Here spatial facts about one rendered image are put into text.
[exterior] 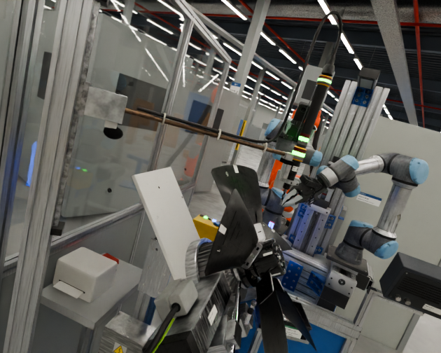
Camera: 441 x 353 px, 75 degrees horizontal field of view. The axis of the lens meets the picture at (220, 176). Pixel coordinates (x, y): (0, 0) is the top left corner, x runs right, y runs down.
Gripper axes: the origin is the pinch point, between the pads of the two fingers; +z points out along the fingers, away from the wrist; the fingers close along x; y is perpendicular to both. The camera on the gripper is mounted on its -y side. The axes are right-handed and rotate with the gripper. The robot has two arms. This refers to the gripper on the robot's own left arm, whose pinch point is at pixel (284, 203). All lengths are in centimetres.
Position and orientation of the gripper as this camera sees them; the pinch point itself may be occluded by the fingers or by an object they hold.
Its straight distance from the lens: 126.0
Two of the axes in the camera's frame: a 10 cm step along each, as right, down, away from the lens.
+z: -8.3, 5.6, 0.3
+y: 4.0, 5.5, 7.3
